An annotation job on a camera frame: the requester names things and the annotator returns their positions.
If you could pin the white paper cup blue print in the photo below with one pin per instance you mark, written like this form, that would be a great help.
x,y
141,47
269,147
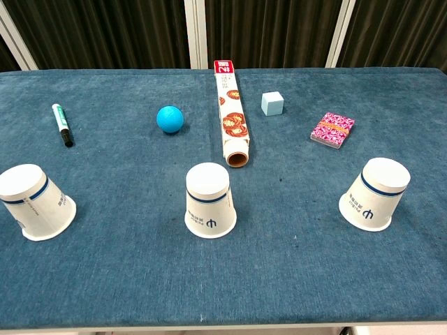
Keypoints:
x,y
209,202
38,206
373,199

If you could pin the long white red wrap box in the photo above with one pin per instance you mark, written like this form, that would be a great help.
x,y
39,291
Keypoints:
x,y
230,104

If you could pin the blue ball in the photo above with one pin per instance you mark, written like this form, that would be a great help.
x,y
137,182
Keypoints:
x,y
170,119

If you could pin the light blue cube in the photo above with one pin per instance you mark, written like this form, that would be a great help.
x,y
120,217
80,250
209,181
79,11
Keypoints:
x,y
271,104

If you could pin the pink patterned card deck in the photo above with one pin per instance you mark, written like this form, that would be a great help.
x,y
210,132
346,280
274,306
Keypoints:
x,y
332,130

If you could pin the blue tablecloth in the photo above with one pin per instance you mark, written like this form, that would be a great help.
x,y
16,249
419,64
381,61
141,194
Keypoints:
x,y
139,272

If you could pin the black curtain panel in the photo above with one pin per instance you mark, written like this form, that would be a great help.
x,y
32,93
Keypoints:
x,y
7,57
104,31
269,31
401,31

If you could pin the green white marker pen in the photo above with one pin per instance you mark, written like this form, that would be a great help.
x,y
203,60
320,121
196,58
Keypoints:
x,y
61,120

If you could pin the white frame pole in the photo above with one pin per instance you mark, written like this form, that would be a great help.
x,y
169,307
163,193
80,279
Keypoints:
x,y
19,42
196,35
340,35

